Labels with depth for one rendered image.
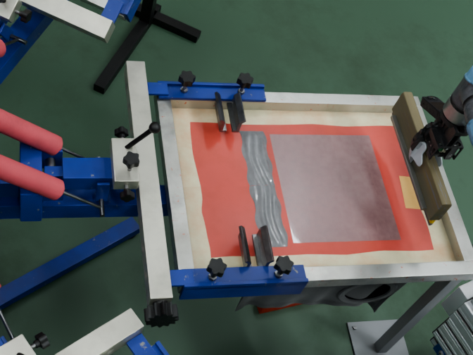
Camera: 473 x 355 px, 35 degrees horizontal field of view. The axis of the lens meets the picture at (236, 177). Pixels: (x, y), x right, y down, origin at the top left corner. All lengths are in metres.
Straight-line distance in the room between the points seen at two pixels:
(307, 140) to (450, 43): 2.16
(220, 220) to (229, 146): 0.24
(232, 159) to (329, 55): 1.85
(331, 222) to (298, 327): 0.99
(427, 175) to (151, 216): 0.70
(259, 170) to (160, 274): 0.46
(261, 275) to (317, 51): 2.13
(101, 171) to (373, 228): 0.72
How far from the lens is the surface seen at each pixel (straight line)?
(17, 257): 2.87
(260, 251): 1.83
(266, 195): 1.96
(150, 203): 1.78
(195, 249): 1.84
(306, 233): 1.94
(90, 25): 1.96
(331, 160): 2.10
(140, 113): 1.93
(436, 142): 1.89
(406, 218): 2.08
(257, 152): 2.03
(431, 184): 1.94
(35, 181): 1.72
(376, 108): 2.25
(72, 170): 1.81
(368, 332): 2.99
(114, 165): 1.79
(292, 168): 2.04
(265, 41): 3.72
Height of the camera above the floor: 2.54
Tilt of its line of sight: 53 degrees down
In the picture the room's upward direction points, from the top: 22 degrees clockwise
